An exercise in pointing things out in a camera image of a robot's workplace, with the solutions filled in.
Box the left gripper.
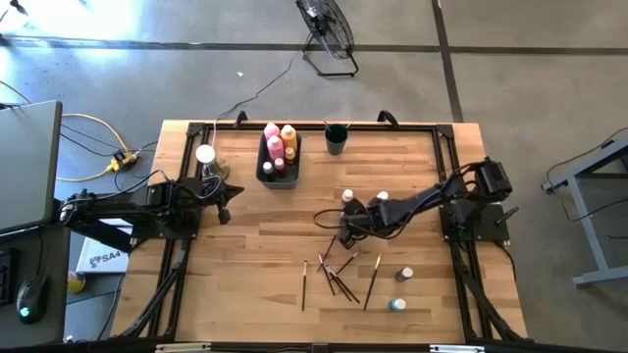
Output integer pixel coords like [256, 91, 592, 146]
[193, 176, 245, 226]

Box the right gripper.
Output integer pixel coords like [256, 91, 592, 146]
[337, 198, 392, 250]

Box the black paintbrush golden tip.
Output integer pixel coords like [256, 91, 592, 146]
[317, 235, 340, 274]

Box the large yellow paint bottle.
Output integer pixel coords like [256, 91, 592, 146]
[280, 124, 299, 154]

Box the black paintbrush silver ferrule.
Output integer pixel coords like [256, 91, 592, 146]
[336, 249, 360, 276]

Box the long black paintbrushes right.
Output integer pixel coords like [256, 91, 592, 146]
[322, 263, 353, 302]

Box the grey-teal plastic bin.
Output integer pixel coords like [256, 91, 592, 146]
[254, 127, 303, 190]

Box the teal ribbed plastic cup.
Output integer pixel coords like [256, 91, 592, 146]
[324, 123, 349, 157]

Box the white printed box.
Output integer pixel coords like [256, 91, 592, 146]
[75, 215, 134, 276]

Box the white aluminium extrusion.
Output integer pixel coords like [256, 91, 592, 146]
[428, 343, 488, 353]
[154, 342, 213, 353]

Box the yellow round object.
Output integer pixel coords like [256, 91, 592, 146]
[66, 270, 87, 296]

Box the black floor fan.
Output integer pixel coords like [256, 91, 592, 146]
[294, 0, 360, 78]

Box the black desk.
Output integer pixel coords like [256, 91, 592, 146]
[0, 220, 73, 350]

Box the black computer mouse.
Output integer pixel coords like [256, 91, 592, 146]
[15, 273, 49, 326]

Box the black keyboard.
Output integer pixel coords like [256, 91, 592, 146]
[0, 248, 15, 307]

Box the yellow extension cable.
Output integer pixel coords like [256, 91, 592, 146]
[55, 111, 137, 183]

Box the thin black fan cable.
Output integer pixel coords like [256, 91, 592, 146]
[217, 46, 315, 122]

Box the black aluminium table frame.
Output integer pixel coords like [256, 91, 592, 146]
[110, 120, 530, 344]

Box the grey metal table frame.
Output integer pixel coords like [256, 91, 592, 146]
[541, 136, 628, 289]

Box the black floor cable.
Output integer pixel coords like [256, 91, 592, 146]
[543, 126, 628, 174]

